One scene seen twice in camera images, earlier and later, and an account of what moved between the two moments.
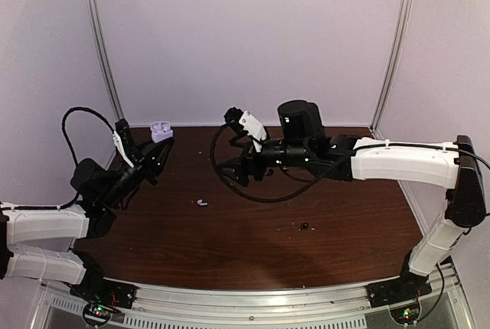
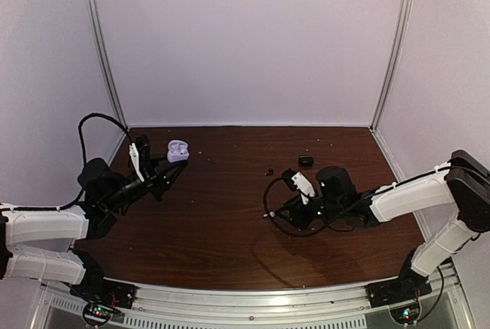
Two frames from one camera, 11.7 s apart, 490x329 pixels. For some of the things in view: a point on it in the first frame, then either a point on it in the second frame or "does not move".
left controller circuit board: (97, 315) does not move
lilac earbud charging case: (161, 131) → (178, 150)
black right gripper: (243, 176) → (298, 216)
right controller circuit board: (406, 314) does not move
